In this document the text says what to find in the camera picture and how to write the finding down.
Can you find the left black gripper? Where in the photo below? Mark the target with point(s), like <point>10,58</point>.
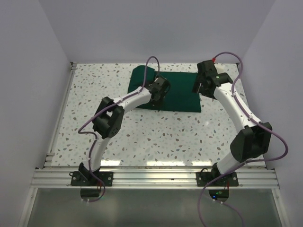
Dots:
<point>158,103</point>

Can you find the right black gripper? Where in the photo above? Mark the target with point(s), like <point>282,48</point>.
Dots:
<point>197,88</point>

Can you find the green surgical drape cloth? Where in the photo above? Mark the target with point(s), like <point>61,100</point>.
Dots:
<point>179,98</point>

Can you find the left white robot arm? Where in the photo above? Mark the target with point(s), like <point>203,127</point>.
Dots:
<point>108,119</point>

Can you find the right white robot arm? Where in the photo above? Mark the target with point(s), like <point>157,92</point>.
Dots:
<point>252,139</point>

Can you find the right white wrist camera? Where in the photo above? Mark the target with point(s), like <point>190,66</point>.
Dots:
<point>220,67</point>

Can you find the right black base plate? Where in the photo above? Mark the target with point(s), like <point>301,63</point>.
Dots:
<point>206,179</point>

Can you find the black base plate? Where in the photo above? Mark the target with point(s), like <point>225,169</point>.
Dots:
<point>206,179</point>
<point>77,179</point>

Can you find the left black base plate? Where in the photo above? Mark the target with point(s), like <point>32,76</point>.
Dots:
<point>77,179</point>

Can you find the aluminium mounting rail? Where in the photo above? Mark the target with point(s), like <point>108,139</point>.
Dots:
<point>157,178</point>

